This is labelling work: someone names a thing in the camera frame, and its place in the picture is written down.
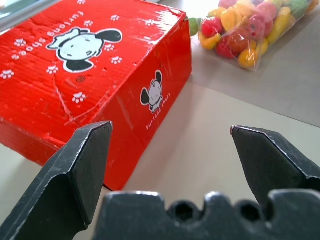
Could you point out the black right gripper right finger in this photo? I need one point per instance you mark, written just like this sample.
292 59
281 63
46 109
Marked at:
280 162

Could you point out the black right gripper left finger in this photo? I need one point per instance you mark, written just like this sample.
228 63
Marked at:
65 185

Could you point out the red and white cardboard box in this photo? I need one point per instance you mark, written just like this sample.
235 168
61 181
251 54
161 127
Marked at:
75 87

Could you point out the clear bag of toy fruit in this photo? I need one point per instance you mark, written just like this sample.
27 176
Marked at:
250 30

